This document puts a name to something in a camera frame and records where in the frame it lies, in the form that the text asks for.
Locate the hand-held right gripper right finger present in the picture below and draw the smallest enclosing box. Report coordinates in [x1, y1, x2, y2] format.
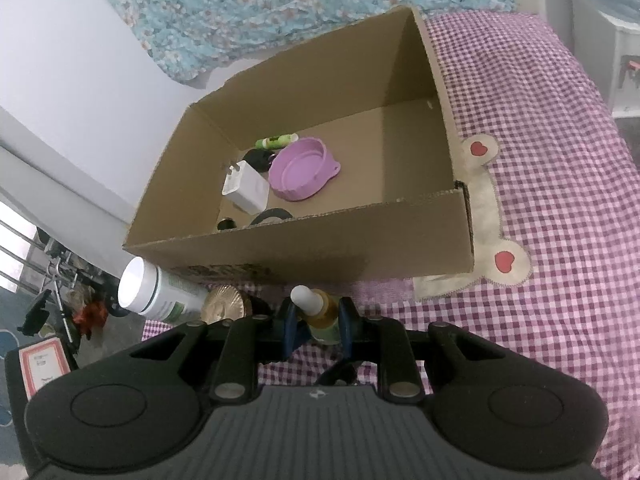
[338, 296, 521, 404]

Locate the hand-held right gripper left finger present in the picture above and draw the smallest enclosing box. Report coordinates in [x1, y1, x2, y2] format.
[107, 298, 302, 403]

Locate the yellow dropper bottle white cap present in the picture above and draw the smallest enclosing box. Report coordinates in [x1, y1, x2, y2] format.
[290, 284, 341, 346]

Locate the black ring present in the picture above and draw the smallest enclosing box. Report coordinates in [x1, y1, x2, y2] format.
[249, 208, 296, 227]

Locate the white charger adapter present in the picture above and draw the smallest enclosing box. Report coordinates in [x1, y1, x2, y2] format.
[221, 160, 271, 215]

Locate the purple bowl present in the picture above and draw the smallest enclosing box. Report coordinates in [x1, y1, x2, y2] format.
[268, 137, 343, 203]

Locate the brown cardboard box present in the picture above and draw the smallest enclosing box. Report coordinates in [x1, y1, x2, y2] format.
[122, 5, 476, 286]

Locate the green tube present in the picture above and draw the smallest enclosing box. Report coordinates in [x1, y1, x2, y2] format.
[254, 132, 300, 150]

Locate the gold lid jar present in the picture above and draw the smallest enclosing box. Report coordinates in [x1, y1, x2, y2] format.
[202, 284, 271, 325]

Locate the white jar green label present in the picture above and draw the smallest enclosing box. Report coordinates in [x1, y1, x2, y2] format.
[117, 255, 210, 324]

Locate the red object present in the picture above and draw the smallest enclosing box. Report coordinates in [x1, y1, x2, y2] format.
[72, 302, 109, 337]

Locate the purple checked bed sheet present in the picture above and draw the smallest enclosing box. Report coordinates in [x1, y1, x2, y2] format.
[142, 10, 640, 480]

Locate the black stand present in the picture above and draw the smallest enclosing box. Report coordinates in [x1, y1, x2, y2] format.
[16, 287, 54, 339]

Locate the metal window railing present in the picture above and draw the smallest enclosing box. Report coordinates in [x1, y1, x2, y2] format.
[0, 200, 57, 292]

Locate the floral teal blanket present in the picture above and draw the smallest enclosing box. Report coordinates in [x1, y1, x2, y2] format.
[82, 0, 519, 86]

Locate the white cabinet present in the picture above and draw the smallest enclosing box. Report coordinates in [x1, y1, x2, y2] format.
[564, 0, 640, 122]

